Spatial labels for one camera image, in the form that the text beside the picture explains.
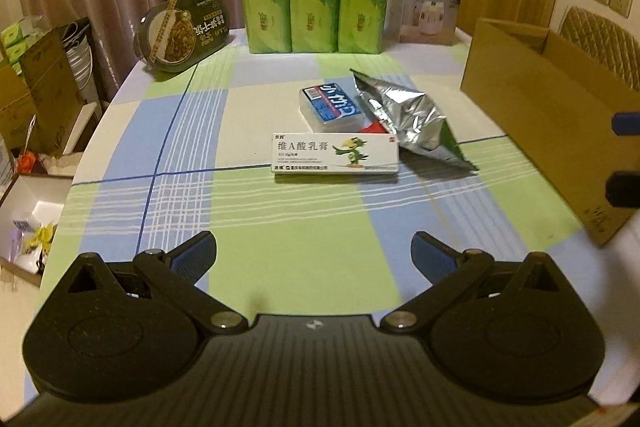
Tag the brown cardboard box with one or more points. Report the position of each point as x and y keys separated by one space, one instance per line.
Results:
x=535 y=107

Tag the green packet pile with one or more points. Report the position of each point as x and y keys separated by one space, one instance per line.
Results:
x=17 y=39

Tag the yellow wrapper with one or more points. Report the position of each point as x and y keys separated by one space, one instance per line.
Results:
x=42 y=237

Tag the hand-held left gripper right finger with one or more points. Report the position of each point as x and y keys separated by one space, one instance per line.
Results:
x=432 y=257

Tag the white open box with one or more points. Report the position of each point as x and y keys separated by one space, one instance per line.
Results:
x=30 y=207

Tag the stack of white bowls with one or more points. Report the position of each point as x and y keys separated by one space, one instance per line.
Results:
x=82 y=62

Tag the blue pocket tissue pack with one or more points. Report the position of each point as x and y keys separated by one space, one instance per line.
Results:
x=330 y=107

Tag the desktop with checked tablecloth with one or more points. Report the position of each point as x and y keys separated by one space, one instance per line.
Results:
x=150 y=207

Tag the tall open cardboard carton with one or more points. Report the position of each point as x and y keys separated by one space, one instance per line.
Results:
x=47 y=92

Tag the low cardboard carton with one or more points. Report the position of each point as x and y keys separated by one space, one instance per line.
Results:
x=15 y=112

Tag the silver foil bag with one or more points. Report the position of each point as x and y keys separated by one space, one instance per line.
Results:
x=405 y=117

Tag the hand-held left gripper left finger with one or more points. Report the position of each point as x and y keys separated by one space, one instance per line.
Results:
x=192 y=257

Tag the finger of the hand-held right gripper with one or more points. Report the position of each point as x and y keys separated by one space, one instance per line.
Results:
x=624 y=189
x=627 y=123

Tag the dark green instant meal bowl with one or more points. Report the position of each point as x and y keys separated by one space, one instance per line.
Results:
x=182 y=34

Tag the white ointment box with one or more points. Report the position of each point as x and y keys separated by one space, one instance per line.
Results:
x=320 y=157

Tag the small orange object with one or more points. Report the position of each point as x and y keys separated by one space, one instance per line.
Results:
x=25 y=163

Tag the quilted chair back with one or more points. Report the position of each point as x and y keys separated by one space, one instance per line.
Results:
x=605 y=39

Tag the red packet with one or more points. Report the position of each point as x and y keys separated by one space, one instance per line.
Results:
x=376 y=127

